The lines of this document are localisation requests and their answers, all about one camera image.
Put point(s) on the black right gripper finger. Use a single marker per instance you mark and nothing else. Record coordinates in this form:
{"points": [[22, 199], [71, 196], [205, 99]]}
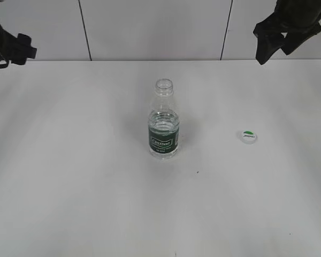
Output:
{"points": [[267, 45]]}

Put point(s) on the white green bottle cap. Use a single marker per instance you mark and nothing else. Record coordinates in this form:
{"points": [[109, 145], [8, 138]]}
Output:
{"points": [[247, 137]]}

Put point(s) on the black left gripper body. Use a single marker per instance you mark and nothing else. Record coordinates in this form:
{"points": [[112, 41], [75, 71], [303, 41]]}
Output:
{"points": [[15, 50]]}

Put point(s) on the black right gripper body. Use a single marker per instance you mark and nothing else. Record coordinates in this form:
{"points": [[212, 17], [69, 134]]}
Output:
{"points": [[297, 20]]}

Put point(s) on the clear Cestbon water bottle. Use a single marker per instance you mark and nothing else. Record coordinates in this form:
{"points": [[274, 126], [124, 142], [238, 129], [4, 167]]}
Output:
{"points": [[163, 121]]}

